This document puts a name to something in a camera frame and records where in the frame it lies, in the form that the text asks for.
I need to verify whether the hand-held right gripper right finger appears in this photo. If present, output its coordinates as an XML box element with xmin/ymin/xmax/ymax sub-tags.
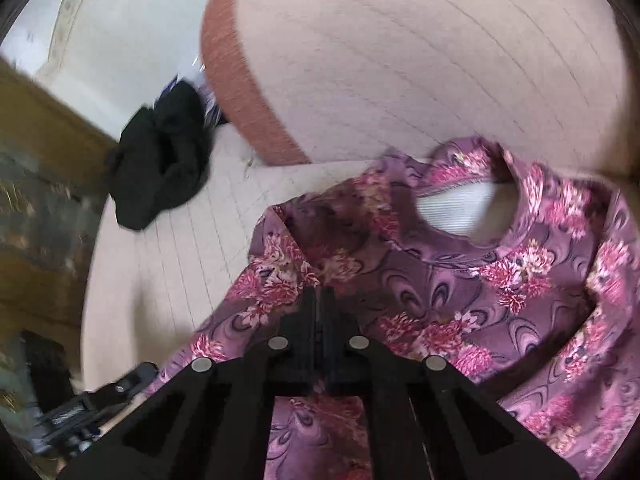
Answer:
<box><xmin>322</xmin><ymin>287</ymin><xmax>582</xmax><ymax>480</ymax></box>

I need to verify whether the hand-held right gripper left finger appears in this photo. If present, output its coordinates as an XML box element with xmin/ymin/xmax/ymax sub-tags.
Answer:
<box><xmin>62</xmin><ymin>287</ymin><xmax>317</xmax><ymax>480</ymax></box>

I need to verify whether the purple floral shirt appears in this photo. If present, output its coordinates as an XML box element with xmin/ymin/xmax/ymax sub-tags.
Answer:
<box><xmin>145</xmin><ymin>137</ymin><xmax>640</xmax><ymax>480</ymax></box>

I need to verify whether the black clothes pile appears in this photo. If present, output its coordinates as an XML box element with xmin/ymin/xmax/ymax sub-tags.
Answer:
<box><xmin>105</xmin><ymin>80</ymin><xmax>212</xmax><ymax>232</ymax></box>

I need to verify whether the wooden door with glass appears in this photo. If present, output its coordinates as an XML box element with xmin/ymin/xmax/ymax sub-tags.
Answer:
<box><xmin>0</xmin><ymin>55</ymin><xmax>122</xmax><ymax>461</ymax></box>

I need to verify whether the pink quilted sofa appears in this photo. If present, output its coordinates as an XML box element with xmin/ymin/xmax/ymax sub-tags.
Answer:
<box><xmin>80</xmin><ymin>0</ymin><xmax>640</xmax><ymax>397</ymax></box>

